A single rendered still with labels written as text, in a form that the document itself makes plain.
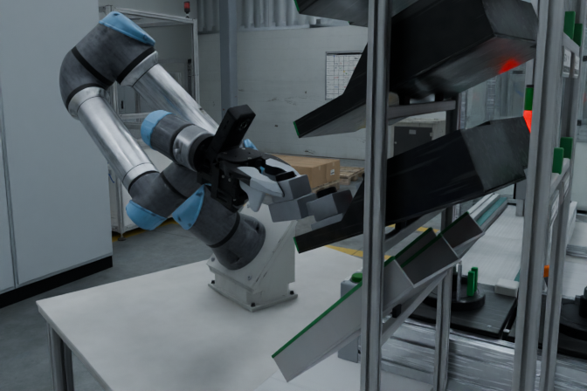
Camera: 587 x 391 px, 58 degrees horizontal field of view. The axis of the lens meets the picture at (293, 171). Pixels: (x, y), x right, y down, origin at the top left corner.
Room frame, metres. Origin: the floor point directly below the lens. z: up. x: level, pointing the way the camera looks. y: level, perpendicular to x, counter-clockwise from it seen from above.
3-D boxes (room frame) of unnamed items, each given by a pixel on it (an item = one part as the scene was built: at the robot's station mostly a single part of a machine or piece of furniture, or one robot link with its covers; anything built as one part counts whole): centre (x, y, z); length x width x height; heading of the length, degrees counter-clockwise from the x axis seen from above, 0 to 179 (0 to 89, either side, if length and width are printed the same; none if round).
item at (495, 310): (1.06, -0.33, 0.96); 0.24 x 0.24 x 0.02; 59
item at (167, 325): (1.32, 0.10, 0.84); 0.90 x 0.70 x 0.03; 130
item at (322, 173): (7.00, 0.09, 0.20); 1.20 x 0.80 x 0.41; 60
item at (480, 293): (1.06, -0.33, 0.98); 0.14 x 0.14 x 0.02
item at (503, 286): (1.10, -0.47, 0.97); 0.05 x 0.05 x 0.04; 59
